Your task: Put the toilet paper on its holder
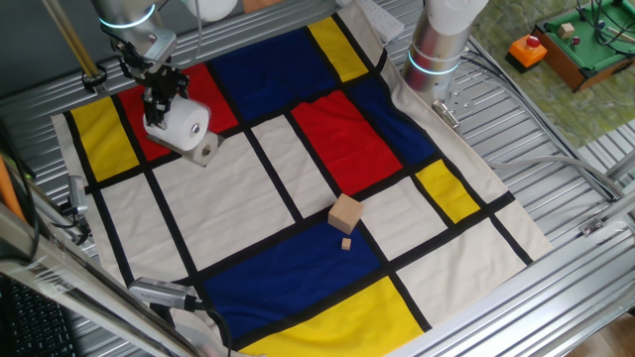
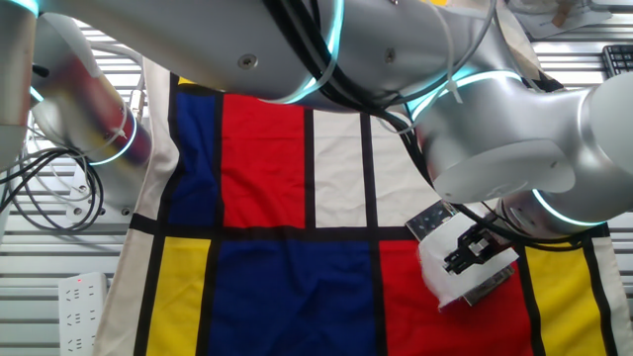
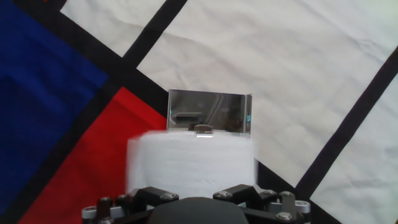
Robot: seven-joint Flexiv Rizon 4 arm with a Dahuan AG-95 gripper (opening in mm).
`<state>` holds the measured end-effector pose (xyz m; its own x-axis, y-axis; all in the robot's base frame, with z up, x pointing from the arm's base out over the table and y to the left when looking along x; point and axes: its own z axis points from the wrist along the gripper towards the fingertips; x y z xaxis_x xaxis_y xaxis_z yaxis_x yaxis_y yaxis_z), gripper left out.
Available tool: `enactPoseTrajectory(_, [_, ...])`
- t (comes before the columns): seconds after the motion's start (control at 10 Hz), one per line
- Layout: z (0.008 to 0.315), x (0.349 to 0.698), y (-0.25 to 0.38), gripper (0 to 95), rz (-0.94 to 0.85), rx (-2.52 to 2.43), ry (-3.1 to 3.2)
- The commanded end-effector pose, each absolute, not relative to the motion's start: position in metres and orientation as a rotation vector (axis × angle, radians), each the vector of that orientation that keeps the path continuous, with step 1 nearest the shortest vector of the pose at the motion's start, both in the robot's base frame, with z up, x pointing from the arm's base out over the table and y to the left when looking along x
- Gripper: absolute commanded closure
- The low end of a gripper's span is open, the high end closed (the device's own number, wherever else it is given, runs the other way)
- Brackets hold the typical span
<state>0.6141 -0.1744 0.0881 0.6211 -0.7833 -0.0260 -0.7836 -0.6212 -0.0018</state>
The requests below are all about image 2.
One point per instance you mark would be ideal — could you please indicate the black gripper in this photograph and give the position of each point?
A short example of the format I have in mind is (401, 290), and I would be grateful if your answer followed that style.
(487, 237)

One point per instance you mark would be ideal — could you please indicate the white power strip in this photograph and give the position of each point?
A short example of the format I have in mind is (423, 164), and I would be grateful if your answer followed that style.
(81, 316)

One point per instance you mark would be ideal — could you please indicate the chrome toilet paper holder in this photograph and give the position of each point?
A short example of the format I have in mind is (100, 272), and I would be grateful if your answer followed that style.
(430, 220)

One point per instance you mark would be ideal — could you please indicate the colour block patterned cloth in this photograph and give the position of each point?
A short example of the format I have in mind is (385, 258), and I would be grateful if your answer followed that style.
(277, 198)

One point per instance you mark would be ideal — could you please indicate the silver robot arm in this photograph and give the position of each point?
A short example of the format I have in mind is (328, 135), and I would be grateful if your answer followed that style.
(494, 133)

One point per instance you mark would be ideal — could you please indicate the white toilet paper roll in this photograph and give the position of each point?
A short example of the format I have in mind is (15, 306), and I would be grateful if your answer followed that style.
(460, 277)

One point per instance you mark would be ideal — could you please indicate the black keyboard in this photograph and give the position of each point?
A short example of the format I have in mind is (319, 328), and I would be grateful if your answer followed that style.
(618, 59)

